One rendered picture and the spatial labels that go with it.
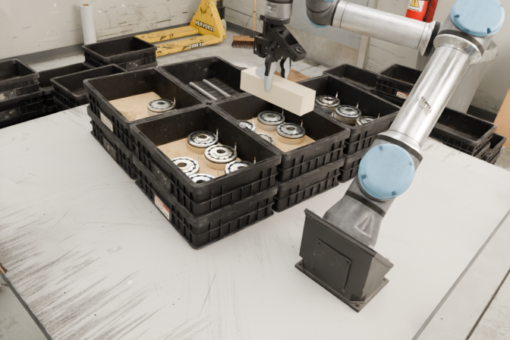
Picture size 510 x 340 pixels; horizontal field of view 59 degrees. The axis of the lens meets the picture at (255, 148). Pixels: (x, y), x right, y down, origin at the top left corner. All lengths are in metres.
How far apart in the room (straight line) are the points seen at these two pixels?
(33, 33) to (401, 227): 3.84
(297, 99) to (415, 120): 0.35
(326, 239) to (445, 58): 0.51
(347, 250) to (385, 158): 0.25
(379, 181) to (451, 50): 0.35
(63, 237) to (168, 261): 0.32
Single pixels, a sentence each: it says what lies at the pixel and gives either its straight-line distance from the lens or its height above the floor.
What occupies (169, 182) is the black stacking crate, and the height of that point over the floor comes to 0.86.
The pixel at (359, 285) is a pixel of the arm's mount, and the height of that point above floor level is 0.78.
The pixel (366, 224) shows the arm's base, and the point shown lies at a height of 0.90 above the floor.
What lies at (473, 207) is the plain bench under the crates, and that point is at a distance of 1.73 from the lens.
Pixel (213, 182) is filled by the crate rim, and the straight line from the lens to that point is 1.18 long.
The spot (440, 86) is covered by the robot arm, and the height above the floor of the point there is 1.24.
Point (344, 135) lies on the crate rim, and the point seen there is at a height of 0.92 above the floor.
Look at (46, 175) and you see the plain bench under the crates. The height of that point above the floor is 0.70.
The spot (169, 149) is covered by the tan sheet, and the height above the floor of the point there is 0.83.
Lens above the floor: 1.61
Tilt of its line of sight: 31 degrees down
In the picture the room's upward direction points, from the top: 5 degrees clockwise
